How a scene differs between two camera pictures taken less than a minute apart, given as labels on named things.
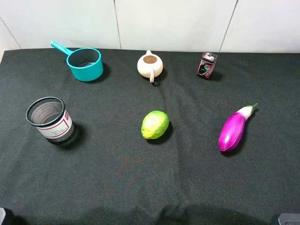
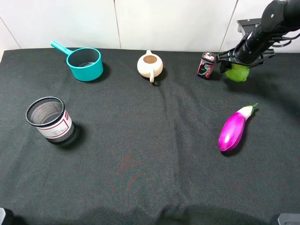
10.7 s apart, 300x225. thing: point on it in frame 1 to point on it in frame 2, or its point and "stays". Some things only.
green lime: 154,124 to 238,73
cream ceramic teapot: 150,65 stays
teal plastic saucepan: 86,64 stays
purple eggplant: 232,129 stays
